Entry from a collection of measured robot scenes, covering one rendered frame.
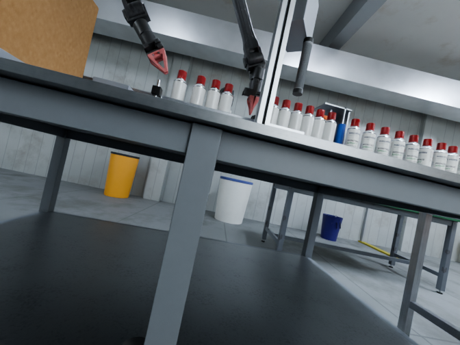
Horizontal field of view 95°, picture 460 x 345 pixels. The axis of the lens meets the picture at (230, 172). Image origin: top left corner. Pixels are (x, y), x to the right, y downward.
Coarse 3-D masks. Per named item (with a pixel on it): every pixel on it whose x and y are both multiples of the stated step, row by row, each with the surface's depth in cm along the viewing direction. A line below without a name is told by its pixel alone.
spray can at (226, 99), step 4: (228, 84) 84; (228, 88) 83; (232, 88) 84; (224, 92) 83; (228, 92) 83; (220, 96) 84; (224, 96) 83; (228, 96) 83; (232, 96) 84; (220, 100) 83; (224, 100) 82; (228, 100) 83; (232, 100) 84; (220, 104) 83; (224, 104) 82; (228, 104) 83; (220, 108) 83; (224, 108) 82; (228, 108) 83
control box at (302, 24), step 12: (300, 0) 71; (312, 0) 75; (300, 12) 71; (312, 12) 78; (300, 24) 72; (312, 24) 81; (288, 36) 79; (300, 36) 78; (288, 48) 86; (300, 48) 84
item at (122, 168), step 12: (120, 156) 342; (132, 156) 351; (108, 168) 349; (120, 168) 344; (132, 168) 357; (108, 180) 345; (120, 180) 346; (132, 180) 365; (108, 192) 344; (120, 192) 349
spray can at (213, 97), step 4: (216, 80) 83; (212, 84) 83; (216, 84) 83; (212, 88) 82; (216, 88) 83; (208, 92) 82; (212, 92) 82; (216, 92) 82; (208, 96) 82; (212, 96) 81; (216, 96) 82; (208, 100) 82; (212, 100) 81; (216, 100) 82; (208, 104) 82; (212, 104) 82; (216, 104) 83; (212, 108) 82; (216, 108) 83
